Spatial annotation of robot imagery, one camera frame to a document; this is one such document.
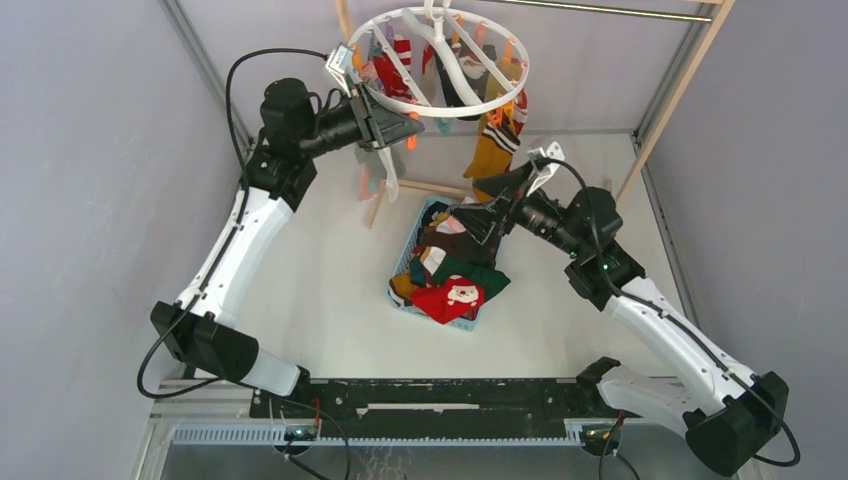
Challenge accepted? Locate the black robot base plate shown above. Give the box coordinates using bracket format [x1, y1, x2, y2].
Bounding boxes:
[249, 378, 618, 441]

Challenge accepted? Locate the blue plastic laundry basket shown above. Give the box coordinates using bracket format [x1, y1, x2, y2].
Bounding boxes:
[387, 196, 502, 331]

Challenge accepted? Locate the black patterned hanging sock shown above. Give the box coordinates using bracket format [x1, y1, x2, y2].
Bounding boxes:
[434, 40, 490, 108]

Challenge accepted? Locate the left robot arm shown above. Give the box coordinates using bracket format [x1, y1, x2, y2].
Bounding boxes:
[150, 78, 425, 417]

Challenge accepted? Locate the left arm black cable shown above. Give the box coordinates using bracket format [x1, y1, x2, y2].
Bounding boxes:
[136, 47, 329, 400]

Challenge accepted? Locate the red white hanging sock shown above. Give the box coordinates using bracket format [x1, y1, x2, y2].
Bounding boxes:
[371, 35, 415, 101]

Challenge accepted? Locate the dark green sock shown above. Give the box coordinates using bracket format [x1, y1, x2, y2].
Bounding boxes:
[419, 254, 511, 302]

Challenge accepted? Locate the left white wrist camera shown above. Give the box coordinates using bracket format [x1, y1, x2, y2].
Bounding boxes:
[324, 43, 354, 97]

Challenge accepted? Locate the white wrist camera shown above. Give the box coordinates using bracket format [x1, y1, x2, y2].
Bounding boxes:
[527, 137, 565, 194]
[324, 43, 354, 97]

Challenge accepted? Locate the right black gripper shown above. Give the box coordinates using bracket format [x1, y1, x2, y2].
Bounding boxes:
[446, 161, 584, 260]

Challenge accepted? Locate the wooden drying rack frame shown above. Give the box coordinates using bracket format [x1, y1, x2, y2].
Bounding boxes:
[335, 1, 732, 199]

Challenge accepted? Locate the grey beige striped sock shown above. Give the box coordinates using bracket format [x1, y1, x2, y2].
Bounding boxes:
[354, 146, 383, 170]

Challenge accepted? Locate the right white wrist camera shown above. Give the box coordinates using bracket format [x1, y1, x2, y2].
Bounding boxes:
[527, 137, 565, 194]

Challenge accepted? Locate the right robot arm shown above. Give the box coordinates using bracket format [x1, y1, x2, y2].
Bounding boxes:
[452, 163, 801, 477]

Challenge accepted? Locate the dark brown sock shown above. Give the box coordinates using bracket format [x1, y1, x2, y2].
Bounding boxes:
[418, 227, 497, 269]

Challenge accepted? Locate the pink patterned hanging sock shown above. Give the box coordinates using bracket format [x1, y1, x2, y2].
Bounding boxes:
[358, 166, 381, 201]

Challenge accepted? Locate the white round clip hanger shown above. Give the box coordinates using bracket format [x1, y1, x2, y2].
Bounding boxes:
[326, 1, 530, 124]

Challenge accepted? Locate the red santa sock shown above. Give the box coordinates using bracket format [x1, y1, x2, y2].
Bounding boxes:
[411, 275, 486, 324]

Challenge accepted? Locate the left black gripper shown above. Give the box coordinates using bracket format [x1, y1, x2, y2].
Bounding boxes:
[297, 82, 422, 159]

